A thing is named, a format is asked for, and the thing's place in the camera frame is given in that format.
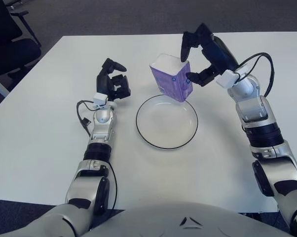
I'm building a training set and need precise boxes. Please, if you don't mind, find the white plate with black rim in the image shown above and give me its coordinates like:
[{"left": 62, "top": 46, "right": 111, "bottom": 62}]
[{"left": 135, "top": 95, "right": 199, "bottom": 150}]

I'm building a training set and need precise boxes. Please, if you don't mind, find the grey robot torso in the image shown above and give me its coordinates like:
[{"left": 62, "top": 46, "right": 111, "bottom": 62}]
[{"left": 85, "top": 201, "right": 287, "bottom": 237}]

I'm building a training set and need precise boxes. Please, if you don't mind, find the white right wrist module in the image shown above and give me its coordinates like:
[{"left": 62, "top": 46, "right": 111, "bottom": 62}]
[{"left": 216, "top": 63, "right": 250, "bottom": 88}]

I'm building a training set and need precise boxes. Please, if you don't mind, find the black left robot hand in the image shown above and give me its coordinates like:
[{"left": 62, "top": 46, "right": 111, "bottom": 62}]
[{"left": 96, "top": 58, "right": 132, "bottom": 102}]

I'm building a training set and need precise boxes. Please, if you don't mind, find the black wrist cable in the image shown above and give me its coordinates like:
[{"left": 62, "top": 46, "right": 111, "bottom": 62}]
[
  {"left": 76, "top": 99, "right": 105, "bottom": 136},
  {"left": 237, "top": 52, "right": 275, "bottom": 97}
]

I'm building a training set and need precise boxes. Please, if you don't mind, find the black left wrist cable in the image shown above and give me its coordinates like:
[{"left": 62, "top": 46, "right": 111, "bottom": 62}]
[{"left": 76, "top": 99, "right": 105, "bottom": 136}]

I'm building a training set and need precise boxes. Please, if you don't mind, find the thin black left elbow cable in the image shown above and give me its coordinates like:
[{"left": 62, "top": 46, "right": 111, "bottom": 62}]
[{"left": 108, "top": 164, "right": 118, "bottom": 210}]

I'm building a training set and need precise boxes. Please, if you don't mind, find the black office chair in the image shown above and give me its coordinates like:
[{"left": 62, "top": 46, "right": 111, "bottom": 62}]
[{"left": 0, "top": 0, "right": 42, "bottom": 82}]

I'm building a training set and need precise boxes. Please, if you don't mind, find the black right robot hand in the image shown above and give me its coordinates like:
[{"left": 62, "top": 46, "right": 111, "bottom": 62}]
[{"left": 180, "top": 23, "right": 240, "bottom": 87}]

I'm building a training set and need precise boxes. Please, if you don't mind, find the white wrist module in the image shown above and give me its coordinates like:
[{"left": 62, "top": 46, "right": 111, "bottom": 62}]
[
  {"left": 92, "top": 93, "right": 109, "bottom": 111},
  {"left": 216, "top": 63, "right": 250, "bottom": 88}
]

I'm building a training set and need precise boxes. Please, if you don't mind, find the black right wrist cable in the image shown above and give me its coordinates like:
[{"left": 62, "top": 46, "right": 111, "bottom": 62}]
[{"left": 237, "top": 52, "right": 275, "bottom": 97}]

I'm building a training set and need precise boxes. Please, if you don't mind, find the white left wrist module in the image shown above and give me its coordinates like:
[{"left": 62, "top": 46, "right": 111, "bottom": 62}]
[{"left": 92, "top": 93, "right": 109, "bottom": 111}]

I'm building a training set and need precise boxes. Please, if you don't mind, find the purple tissue paper pack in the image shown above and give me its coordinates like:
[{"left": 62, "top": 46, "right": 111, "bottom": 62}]
[{"left": 149, "top": 53, "right": 194, "bottom": 103}]

